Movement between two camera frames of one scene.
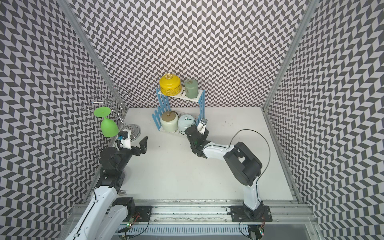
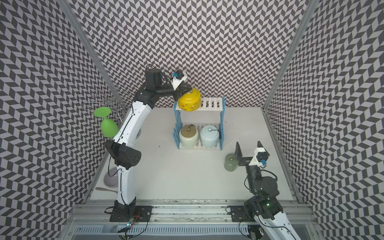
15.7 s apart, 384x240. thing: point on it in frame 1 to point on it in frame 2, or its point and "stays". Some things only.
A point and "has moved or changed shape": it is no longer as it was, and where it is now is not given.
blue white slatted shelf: (194, 107) to (203, 128)
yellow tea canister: (170, 85) has moved or changed shape
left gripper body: (129, 153) to (168, 90)
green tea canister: (191, 88) has moved or changed shape
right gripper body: (205, 136) to (246, 161)
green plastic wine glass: (108, 127) stays
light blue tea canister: (185, 121) to (209, 136)
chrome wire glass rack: (115, 101) stays
